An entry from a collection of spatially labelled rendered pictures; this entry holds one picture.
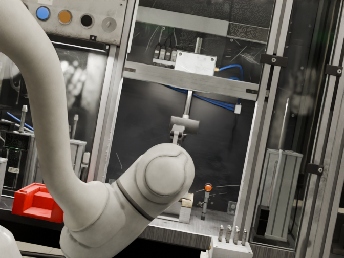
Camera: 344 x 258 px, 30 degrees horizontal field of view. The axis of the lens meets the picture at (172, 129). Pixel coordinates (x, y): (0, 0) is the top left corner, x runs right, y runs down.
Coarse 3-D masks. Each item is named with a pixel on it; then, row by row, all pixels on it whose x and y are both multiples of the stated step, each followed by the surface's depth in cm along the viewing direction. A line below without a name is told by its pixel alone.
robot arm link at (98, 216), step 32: (0, 0) 89; (0, 32) 91; (32, 32) 94; (32, 64) 96; (32, 96) 100; (64, 96) 103; (64, 128) 105; (64, 160) 107; (64, 192) 110; (96, 192) 114; (64, 224) 116; (96, 224) 113; (128, 224) 115; (96, 256) 116
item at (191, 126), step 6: (186, 96) 193; (192, 96) 193; (186, 102) 192; (186, 108) 192; (186, 114) 192; (174, 120) 190; (180, 120) 190; (186, 120) 190; (192, 120) 190; (198, 120) 194; (186, 126) 190; (192, 126) 190; (198, 126) 190; (186, 132) 190; (192, 132) 190
